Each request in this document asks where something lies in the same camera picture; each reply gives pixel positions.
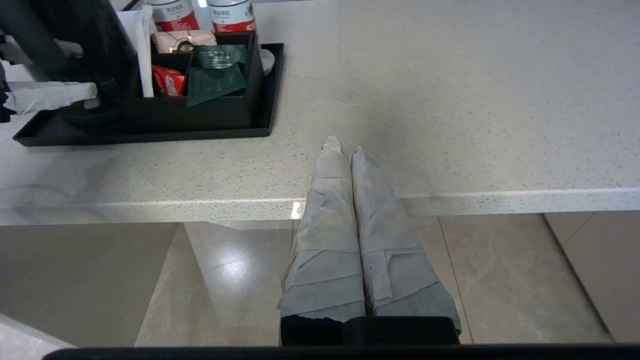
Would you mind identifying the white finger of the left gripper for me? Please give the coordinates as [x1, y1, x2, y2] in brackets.
[54, 39, 84, 57]
[2, 81, 99, 116]

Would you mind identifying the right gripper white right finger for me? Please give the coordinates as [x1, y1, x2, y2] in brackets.
[350, 145, 462, 346]

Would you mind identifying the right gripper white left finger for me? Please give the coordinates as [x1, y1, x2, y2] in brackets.
[278, 135, 367, 347]

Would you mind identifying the black electric kettle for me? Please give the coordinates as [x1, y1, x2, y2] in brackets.
[0, 0, 142, 127]

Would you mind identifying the clear water bottle red cap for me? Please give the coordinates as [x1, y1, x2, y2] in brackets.
[206, 0, 258, 34]
[144, 0, 201, 33]

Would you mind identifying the red snack packet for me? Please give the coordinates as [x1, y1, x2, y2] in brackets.
[151, 65, 186, 98]

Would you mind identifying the teal plastic snack bag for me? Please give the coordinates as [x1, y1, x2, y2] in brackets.
[192, 44, 249, 70]

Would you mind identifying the dark green packet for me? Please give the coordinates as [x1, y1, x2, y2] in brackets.
[186, 62, 248, 108]

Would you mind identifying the long white paper sachet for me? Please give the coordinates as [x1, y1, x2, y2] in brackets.
[116, 5, 155, 99]

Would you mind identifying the black rectangular serving tray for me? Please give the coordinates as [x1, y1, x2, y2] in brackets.
[12, 42, 286, 147]

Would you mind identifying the pink white sachet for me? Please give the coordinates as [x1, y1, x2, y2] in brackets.
[151, 29, 219, 55]

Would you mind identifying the black compartment organizer box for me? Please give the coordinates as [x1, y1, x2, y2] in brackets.
[124, 31, 266, 132]

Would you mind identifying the white round coaster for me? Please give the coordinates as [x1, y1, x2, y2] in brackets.
[259, 48, 276, 77]

